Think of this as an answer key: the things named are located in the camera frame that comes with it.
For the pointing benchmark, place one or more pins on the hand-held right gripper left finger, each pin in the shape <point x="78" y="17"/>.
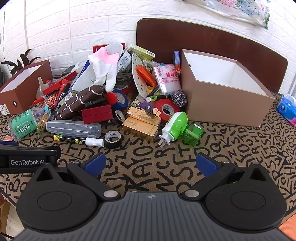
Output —
<point x="97" y="163"/>

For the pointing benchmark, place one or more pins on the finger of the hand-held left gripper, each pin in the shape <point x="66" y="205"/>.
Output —
<point x="34" y="147"/>

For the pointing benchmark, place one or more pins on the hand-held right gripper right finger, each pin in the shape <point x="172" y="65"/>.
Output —
<point x="207" y="164"/>

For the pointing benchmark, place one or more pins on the clear glasses case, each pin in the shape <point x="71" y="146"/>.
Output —
<point x="71" y="128"/>

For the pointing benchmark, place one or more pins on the gold carton box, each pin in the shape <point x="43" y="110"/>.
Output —
<point x="143" y="114"/>
<point x="138" y="128"/>

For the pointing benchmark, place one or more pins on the large brown box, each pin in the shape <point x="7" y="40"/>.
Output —
<point x="219" y="102"/>

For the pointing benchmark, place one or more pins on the letter-printed cloth desktop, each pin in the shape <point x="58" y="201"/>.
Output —
<point x="150" y="162"/>

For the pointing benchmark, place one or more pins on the clear pack of snack sticks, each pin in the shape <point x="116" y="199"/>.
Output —
<point x="44" y="119"/>

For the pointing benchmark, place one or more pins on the red marker pen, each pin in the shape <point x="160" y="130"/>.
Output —
<point x="41" y="100"/>

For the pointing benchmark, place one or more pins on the red jewellery box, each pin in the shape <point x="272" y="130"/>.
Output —
<point x="97" y="114"/>

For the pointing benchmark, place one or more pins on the red snack packet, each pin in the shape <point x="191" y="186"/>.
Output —
<point x="52" y="100"/>

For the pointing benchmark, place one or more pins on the green mosquito repellent plug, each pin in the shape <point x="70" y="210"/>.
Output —
<point x="177" y="124"/>

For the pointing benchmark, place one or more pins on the black and white tape roll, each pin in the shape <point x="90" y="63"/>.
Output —
<point x="117" y="117"/>

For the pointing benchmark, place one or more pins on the small brown open box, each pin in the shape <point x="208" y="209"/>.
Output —
<point x="25" y="90"/>

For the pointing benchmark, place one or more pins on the white plastic funnel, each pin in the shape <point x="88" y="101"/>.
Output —
<point x="41" y="88"/>

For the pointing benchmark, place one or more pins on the brown striped pouch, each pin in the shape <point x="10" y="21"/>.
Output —
<point x="78" y="99"/>

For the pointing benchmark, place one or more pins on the blue tape roll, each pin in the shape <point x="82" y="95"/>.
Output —
<point x="120" y="96"/>

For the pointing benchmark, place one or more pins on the steel wool scrubber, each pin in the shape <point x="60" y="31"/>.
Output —
<point x="180" y="98"/>

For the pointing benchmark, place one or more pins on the red tape roll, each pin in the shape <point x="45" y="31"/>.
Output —
<point x="159" y="107"/>

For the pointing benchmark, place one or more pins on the white and blue pouch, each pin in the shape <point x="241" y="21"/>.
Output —
<point x="84" y="76"/>

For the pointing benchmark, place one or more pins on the dark leafy plant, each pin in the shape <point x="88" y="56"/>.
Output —
<point x="23" y="59"/>

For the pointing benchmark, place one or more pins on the pink-printed plastic bag pack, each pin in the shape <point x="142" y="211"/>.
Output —
<point x="166" y="78"/>

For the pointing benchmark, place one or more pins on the white and pink glove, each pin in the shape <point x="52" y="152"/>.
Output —
<point x="104" y="67"/>

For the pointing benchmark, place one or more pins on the blue tissue pack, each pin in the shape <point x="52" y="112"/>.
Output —
<point x="286" y="107"/>

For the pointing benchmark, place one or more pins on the orange brush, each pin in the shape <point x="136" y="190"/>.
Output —
<point x="145" y="75"/>

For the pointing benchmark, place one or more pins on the blue and white tube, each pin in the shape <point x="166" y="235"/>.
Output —
<point x="124" y="60"/>

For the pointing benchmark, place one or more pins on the yellow-green carton box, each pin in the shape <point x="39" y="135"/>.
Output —
<point x="142" y="52"/>

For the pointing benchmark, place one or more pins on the dark brown wooden board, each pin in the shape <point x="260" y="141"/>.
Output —
<point x="208" y="39"/>

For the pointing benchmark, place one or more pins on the floral plastic bag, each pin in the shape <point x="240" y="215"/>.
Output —
<point x="245" y="10"/>

